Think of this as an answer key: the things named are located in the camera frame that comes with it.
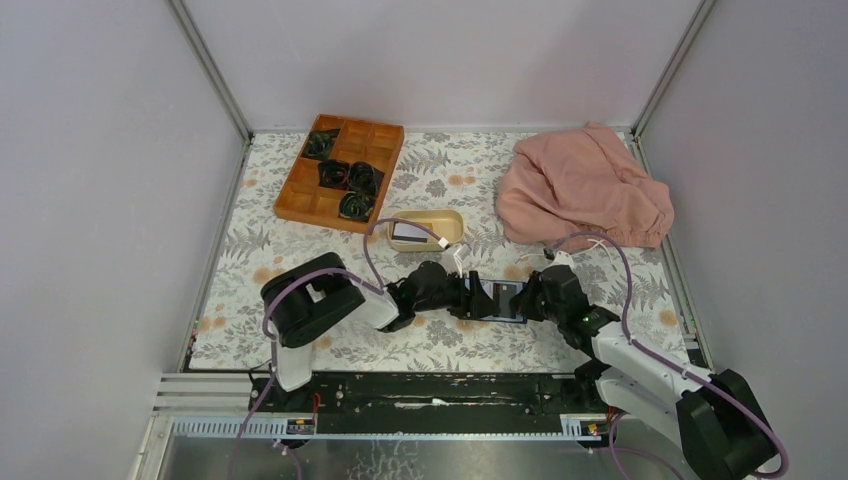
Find blue leather card holder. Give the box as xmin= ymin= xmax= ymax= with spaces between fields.
xmin=465 ymin=277 xmax=527 ymax=324

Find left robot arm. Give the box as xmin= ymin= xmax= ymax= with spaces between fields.
xmin=260 ymin=252 xmax=515 ymax=392

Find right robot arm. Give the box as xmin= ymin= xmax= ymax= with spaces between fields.
xmin=508 ymin=265 xmax=780 ymax=479

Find grey card in tray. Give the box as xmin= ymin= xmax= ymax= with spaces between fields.
xmin=390 ymin=222 xmax=430 ymax=243

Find cream oval tray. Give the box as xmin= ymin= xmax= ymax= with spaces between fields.
xmin=387 ymin=208 xmax=465 ymax=252

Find black rolled item bottom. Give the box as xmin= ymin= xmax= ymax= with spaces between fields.
xmin=338 ymin=191 xmax=376 ymax=223

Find black rolled item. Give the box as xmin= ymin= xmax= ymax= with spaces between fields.
xmin=338 ymin=191 xmax=376 ymax=223
xmin=301 ymin=128 xmax=341 ymax=161
xmin=347 ymin=162 xmax=384 ymax=197
xmin=317 ymin=159 xmax=350 ymax=191

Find pink cloth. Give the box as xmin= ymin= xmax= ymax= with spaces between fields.
xmin=495 ymin=122 xmax=675 ymax=252

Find floral table mat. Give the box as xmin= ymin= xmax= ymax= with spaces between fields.
xmin=188 ymin=132 xmax=686 ymax=373

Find black rolled item middle right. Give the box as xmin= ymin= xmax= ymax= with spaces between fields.
xmin=347 ymin=162 xmax=384 ymax=197

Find black rolled item middle left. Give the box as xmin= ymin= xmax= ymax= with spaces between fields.
xmin=317 ymin=159 xmax=350 ymax=191

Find wooden compartment tray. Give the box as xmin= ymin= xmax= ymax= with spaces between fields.
xmin=273 ymin=114 xmax=405 ymax=233

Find black rolled item top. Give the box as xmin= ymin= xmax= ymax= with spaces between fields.
xmin=301 ymin=128 xmax=341 ymax=161

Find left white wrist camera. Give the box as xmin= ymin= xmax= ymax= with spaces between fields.
xmin=439 ymin=242 xmax=471 ymax=277

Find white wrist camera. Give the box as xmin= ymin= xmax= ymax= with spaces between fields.
xmin=543 ymin=248 xmax=576 ymax=269
xmin=439 ymin=242 xmax=471 ymax=277

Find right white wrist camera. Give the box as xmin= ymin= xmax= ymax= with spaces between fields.
xmin=543 ymin=248 xmax=576 ymax=269

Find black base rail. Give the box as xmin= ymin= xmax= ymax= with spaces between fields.
xmin=248 ymin=372 xmax=617 ymax=436

